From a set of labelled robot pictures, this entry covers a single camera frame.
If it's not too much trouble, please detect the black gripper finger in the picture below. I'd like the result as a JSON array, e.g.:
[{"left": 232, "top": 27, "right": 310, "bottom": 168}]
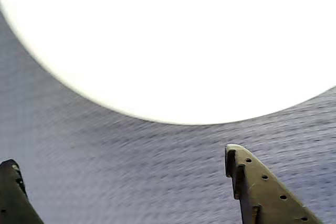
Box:
[
  {"left": 224, "top": 144, "right": 325, "bottom": 224},
  {"left": 0, "top": 158, "right": 45, "bottom": 224}
]

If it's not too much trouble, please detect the white round plate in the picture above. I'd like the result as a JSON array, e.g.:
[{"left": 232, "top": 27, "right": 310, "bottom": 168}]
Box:
[{"left": 0, "top": 0, "right": 336, "bottom": 126}]

